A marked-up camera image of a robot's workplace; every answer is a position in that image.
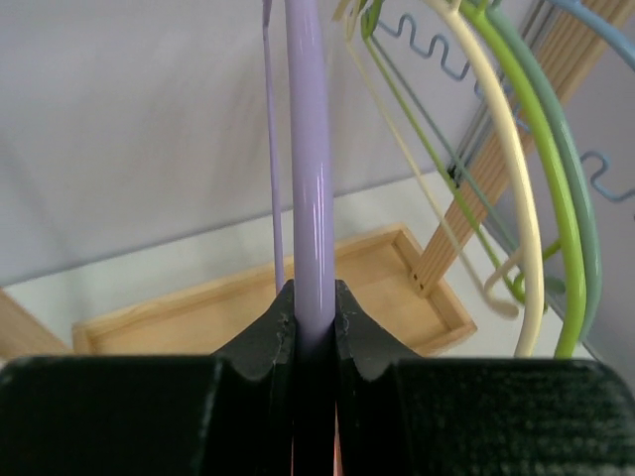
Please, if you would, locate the light blue clothes hanger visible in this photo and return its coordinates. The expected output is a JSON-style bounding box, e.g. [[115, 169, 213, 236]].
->
[[377, 0, 634, 203]]

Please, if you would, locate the purple clothes hanger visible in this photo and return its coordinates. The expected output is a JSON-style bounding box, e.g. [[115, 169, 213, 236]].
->
[[285, 1, 335, 358]]

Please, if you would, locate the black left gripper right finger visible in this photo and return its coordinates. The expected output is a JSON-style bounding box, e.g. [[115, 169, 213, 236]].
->
[[334, 281, 634, 475]]

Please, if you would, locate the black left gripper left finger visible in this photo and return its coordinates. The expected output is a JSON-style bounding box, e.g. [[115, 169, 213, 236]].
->
[[1, 284, 296, 475]]

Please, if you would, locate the pink skirt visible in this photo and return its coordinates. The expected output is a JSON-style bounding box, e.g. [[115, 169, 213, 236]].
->
[[333, 431, 343, 476]]

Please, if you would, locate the lime green clothes hanger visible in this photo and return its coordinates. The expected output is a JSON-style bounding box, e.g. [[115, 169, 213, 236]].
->
[[359, 0, 587, 361]]

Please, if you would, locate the grey-green clothes hanger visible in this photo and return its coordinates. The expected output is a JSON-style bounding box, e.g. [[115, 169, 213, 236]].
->
[[371, 1, 603, 348]]

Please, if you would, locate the cream clothes hanger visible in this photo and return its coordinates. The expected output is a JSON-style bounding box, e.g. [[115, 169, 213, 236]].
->
[[332, 1, 545, 358]]

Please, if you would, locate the wooden clothes rack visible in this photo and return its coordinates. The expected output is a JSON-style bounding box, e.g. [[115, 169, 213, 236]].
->
[[1, 1, 611, 361]]

